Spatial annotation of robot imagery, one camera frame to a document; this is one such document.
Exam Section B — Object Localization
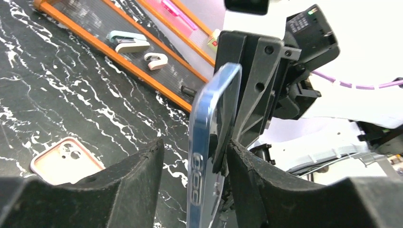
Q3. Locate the teal grey stapler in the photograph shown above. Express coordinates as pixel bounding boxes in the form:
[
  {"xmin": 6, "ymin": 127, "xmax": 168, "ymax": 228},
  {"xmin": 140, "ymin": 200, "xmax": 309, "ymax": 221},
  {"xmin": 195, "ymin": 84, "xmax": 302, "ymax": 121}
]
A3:
[{"xmin": 106, "ymin": 30, "xmax": 150, "ymax": 54}]

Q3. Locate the white cardboard box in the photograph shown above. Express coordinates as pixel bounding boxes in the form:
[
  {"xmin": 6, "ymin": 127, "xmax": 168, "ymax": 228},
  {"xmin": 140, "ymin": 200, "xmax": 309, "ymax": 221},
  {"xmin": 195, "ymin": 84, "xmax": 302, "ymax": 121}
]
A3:
[{"xmin": 207, "ymin": 29, "xmax": 221, "ymax": 52}]

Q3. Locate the black blue marker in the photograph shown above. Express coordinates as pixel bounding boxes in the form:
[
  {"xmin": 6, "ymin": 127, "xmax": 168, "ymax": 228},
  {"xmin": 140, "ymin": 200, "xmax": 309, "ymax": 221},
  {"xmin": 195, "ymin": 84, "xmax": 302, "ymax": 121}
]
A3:
[{"xmin": 181, "ymin": 85, "xmax": 197, "ymax": 97}]

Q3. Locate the pink flat tool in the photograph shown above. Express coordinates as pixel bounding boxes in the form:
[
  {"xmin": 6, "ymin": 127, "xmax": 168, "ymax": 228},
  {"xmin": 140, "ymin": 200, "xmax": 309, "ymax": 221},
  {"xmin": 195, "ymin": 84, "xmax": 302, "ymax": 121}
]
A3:
[{"xmin": 161, "ymin": 0, "xmax": 198, "ymax": 31}]

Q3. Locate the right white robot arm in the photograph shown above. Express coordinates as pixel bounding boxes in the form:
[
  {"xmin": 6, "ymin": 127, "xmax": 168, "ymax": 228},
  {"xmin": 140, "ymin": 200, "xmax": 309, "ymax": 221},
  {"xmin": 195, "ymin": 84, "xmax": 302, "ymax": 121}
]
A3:
[{"xmin": 223, "ymin": 0, "xmax": 403, "ymax": 171}]

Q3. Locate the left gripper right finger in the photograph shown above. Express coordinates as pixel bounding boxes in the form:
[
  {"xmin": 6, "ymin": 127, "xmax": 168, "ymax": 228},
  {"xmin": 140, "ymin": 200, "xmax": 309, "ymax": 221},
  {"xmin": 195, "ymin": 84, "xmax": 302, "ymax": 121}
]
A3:
[{"xmin": 227, "ymin": 141, "xmax": 403, "ymax": 228}]

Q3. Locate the phone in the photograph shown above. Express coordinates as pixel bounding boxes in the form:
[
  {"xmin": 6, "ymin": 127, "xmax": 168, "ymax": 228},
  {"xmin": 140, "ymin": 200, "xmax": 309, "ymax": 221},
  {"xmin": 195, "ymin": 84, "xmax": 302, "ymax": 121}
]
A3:
[{"xmin": 187, "ymin": 63, "xmax": 242, "ymax": 228}]

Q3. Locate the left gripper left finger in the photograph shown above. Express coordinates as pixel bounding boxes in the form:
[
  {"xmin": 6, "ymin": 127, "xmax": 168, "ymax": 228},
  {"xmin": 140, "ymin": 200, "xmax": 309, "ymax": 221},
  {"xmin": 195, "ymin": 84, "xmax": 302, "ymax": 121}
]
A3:
[{"xmin": 0, "ymin": 138, "xmax": 164, "ymax": 228}]

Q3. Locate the orange wooden shelf rack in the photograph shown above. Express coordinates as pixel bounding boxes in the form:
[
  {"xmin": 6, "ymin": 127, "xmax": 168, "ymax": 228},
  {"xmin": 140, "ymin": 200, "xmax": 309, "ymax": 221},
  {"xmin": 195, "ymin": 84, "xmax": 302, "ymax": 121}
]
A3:
[{"xmin": 34, "ymin": 0, "xmax": 207, "ymax": 111}]

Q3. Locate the pink phone case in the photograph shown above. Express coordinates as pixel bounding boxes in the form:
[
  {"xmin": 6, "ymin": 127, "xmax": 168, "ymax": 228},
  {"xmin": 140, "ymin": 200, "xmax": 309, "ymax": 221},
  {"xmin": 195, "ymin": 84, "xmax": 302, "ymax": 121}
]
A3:
[{"xmin": 30, "ymin": 137, "xmax": 105, "ymax": 185}]

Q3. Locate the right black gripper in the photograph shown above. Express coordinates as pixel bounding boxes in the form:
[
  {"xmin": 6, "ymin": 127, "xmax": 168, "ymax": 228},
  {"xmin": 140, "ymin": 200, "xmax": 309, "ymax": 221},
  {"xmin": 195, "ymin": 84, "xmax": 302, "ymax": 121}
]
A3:
[{"xmin": 214, "ymin": 4, "xmax": 340, "ymax": 147}]

